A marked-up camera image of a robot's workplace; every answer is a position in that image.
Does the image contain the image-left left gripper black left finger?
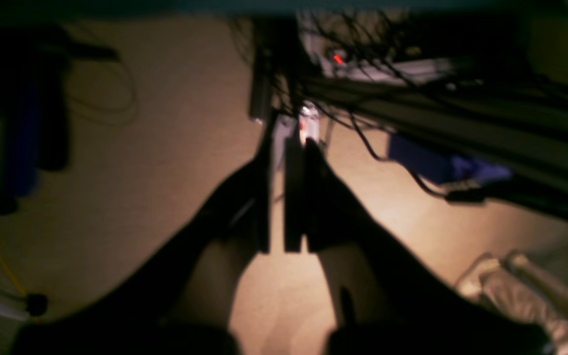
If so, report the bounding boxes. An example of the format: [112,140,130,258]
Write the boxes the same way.
[10,114,277,355]

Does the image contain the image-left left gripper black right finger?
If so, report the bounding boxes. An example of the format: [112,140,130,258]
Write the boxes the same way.
[284,139,554,355]

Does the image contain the beige shoes on floor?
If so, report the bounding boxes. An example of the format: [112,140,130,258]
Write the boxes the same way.
[455,251,568,355]

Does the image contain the blue black clamp top right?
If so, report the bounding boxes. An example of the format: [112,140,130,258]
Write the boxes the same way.
[0,25,119,215]

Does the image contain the black cable bundle top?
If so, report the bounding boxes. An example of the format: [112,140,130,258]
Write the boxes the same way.
[235,10,568,232]

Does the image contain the yellow cable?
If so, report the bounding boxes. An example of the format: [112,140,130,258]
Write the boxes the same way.
[0,217,31,299]

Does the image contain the black power strip red switch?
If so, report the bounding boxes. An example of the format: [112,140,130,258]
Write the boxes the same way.
[317,49,472,85]

